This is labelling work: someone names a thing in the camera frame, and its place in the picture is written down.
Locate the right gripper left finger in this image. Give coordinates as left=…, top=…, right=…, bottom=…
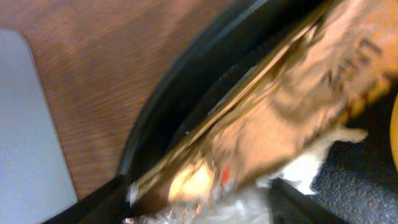
left=44, top=175, right=128, bottom=224

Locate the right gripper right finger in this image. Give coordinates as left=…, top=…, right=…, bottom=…
left=269, top=179, right=347, bottom=224

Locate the yellow bowl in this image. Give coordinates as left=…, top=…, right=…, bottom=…
left=389, top=97, right=398, bottom=169

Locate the grey plastic dishwasher rack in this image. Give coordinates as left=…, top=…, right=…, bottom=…
left=1, top=29, right=77, bottom=223

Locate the crumpled white napkin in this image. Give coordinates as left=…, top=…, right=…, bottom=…
left=123, top=128, right=368, bottom=223

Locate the round black tray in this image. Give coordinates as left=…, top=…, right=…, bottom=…
left=118, top=1, right=397, bottom=223

